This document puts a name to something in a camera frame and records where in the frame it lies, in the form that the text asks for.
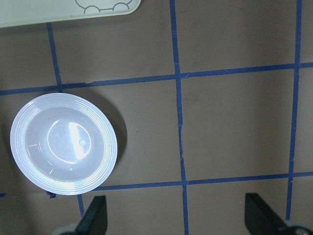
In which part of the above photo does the cream rectangular tray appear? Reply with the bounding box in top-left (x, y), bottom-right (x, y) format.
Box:
top-left (0, 0), bottom-right (141, 28)

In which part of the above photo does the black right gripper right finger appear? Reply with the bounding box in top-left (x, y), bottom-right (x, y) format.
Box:
top-left (245, 193), bottom-right (295, 235)

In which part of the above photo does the white ridged plate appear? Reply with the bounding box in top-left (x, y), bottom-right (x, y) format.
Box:
top-left (10, 93), bottom-right (118, 195)

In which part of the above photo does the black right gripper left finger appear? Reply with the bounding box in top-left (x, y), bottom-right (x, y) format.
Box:
top-left (75, 195), bottom-right (108, 235)

